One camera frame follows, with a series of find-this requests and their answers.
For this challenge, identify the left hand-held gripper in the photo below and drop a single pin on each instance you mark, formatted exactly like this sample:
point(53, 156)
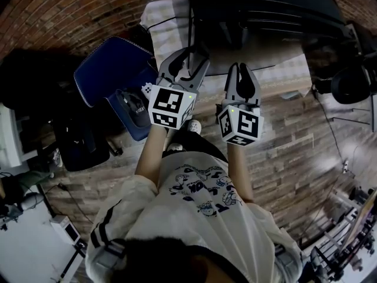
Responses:
point(165, 103)

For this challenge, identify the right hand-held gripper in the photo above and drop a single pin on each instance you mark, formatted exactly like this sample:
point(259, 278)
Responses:
point(244, 122)

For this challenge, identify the person's left forearm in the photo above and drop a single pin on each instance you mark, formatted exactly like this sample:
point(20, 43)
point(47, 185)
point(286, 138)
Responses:
point(150, 152)

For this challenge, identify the person's right forearm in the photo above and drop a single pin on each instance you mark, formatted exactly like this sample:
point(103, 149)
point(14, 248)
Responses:
point(240, 169)

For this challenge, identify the checkered tablecloth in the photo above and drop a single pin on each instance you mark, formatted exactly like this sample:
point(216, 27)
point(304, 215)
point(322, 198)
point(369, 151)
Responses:
point(165, 40)

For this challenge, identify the white phone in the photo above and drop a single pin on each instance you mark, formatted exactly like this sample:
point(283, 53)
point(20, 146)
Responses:
point(146, 89)

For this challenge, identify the person's white shoe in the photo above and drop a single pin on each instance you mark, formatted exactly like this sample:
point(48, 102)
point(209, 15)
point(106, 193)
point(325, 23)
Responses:
point(175, 147)
point(194, 126)

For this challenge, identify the black cap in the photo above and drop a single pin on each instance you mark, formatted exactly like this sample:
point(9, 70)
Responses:
point(138, 111)

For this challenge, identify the blue padded chair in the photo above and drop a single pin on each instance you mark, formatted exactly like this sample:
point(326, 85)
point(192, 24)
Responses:
point(117, 66)

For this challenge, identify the person's black shorts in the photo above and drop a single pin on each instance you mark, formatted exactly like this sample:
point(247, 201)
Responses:
point(203, 143)

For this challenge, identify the white power strip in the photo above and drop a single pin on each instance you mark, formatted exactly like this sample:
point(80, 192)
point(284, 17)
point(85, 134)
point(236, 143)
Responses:
point(345, 167)

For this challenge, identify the black office chair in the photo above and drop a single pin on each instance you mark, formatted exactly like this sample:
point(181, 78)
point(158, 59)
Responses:
point(79, 149)

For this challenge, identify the person's white printed shirt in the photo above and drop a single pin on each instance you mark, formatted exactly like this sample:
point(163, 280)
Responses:
point(229, 231)

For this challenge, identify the white desk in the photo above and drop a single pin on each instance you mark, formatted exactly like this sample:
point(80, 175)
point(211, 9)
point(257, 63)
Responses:
point(9, 140)

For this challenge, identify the small white device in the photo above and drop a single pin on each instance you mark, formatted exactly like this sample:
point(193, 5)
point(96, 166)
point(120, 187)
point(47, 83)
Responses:
point(63, 227)

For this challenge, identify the black chair with white frame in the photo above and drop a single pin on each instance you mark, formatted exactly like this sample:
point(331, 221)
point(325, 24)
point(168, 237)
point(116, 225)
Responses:
point(350, 84)

